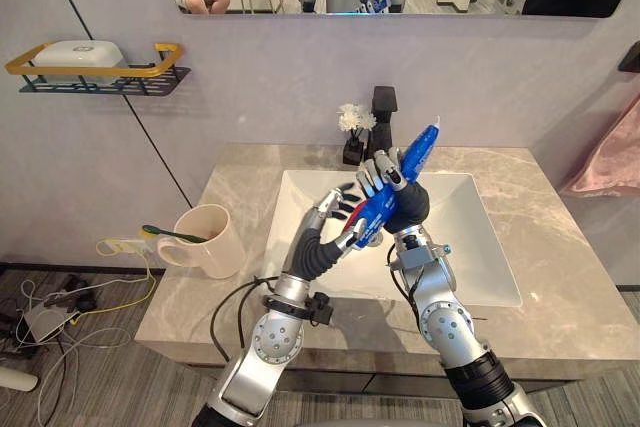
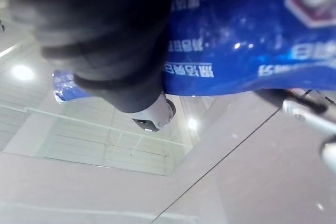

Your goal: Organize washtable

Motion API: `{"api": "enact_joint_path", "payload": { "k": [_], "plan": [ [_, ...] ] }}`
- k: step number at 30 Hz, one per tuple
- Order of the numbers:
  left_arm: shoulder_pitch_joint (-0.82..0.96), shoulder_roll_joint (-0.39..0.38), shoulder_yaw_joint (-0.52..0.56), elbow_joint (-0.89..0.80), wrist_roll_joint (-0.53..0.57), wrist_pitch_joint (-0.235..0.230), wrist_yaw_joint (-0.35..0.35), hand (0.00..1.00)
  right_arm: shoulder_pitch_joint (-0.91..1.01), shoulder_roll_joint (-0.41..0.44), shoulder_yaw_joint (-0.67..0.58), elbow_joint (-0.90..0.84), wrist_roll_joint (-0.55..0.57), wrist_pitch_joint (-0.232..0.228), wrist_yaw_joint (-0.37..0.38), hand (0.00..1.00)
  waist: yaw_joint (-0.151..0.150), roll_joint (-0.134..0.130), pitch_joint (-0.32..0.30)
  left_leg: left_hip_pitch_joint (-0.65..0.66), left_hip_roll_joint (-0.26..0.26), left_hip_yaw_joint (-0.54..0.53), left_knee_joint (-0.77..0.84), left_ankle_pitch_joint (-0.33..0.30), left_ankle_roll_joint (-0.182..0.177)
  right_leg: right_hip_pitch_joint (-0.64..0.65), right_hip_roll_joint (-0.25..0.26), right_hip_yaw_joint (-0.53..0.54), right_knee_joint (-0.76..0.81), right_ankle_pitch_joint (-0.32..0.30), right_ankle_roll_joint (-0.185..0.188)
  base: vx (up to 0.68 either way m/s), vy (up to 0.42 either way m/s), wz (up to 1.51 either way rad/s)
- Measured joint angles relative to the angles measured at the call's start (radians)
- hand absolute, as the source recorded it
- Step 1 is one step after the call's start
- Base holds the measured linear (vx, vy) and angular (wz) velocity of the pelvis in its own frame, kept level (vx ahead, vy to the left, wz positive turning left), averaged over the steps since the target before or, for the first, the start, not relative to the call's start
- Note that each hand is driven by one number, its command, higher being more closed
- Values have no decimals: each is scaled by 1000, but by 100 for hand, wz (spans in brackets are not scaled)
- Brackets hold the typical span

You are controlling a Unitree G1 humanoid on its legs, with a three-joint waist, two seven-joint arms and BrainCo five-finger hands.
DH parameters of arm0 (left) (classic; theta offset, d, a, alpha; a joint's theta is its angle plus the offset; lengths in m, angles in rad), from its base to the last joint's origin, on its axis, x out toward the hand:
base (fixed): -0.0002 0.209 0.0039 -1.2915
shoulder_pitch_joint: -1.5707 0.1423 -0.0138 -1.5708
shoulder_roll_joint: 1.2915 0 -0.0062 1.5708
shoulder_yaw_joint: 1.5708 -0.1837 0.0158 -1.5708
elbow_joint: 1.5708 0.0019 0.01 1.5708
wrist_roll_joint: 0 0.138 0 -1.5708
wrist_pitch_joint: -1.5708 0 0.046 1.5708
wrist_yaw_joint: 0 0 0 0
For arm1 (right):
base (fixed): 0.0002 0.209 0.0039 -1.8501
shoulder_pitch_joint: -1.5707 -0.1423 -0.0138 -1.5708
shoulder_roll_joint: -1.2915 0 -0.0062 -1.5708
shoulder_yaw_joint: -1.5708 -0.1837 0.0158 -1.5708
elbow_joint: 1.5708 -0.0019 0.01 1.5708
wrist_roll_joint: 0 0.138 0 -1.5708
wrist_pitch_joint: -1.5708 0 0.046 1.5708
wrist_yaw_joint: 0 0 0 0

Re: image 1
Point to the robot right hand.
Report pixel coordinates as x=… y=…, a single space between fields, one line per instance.
x=410 y=207

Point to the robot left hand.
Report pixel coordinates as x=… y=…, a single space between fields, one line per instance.
x=312 y=254

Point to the blue toothpaste tube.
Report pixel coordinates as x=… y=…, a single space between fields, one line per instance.
x=380 y=207

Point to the robot right arm silver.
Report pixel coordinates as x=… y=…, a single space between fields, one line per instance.
x=450 y=327

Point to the robot left arm silver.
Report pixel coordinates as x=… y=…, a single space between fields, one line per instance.
x=265 y=342

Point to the grey marble washtable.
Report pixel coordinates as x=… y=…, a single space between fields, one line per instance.
x=550 y=272

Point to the white sink basin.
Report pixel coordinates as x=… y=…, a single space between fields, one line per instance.
x=465 y=247

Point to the black faucet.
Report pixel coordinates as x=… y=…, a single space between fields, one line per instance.
x=385 y=117

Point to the white flowers in black vase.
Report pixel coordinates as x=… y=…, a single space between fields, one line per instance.
x=356 y=119

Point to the cream ceramic mug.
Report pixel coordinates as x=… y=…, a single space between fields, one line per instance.
x=207 y=247

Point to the green toothbrush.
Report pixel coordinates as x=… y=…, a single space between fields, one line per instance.
x=170 y=233

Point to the pink towel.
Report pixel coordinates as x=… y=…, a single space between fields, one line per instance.
x=610 y=162

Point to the white adapter box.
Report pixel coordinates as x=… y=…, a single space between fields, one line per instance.
x=47 y=322

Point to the white soap box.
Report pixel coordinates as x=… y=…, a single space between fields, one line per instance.
x=75 y=54

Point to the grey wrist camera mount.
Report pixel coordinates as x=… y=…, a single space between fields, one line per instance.
x=417 y=257

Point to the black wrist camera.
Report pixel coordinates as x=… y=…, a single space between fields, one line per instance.
x=321 y=309

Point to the yellow and black wall shelf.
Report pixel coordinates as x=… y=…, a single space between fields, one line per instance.
x=150 y=79

